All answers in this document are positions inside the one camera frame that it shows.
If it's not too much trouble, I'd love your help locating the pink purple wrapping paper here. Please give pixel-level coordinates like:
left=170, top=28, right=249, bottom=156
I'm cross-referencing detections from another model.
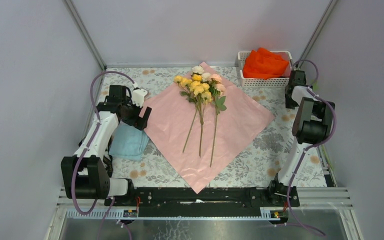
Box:
left=144, top=62, right=274, bottom=193

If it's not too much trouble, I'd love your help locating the white perforated plastic basket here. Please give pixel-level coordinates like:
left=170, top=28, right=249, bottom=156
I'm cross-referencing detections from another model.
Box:
left=236, top=50, right=293, bottom=88

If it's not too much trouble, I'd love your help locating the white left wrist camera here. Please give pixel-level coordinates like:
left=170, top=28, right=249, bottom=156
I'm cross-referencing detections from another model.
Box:
left=131, top=88, right=149, bottom=108

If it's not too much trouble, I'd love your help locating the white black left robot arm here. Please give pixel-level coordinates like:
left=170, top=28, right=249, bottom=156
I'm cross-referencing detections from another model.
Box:
left=61, top=85, right=152, bottom=206

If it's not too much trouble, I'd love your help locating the white fake flower stem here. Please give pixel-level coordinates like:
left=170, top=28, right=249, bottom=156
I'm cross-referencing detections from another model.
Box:
left=181, top=65, right=213, bottom=154

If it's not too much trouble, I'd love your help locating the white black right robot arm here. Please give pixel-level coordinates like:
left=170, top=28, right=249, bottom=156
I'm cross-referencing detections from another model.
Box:
left=266, top=70, right=336, bottom=206

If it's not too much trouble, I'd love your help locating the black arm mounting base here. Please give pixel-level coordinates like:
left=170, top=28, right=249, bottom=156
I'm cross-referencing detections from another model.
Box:
left=113, top=187, right=300, bottom=218

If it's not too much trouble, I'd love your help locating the orange cloth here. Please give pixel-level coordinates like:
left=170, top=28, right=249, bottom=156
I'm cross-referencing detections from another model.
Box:
left=242, top=47, right=289, bottom=80

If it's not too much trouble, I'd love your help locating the yellow fake flower stem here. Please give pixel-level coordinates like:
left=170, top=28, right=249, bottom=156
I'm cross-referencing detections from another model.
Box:
left=173, top=74, right=214, bottom=159

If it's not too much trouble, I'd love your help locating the pink fake flower stem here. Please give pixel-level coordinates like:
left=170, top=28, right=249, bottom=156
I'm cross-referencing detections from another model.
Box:
left=208, top=74, right=227, bottom=167

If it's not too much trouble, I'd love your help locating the light blue towel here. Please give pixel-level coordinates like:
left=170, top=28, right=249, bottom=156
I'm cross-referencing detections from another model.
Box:
left=109, top=123, right=149, bottom=162

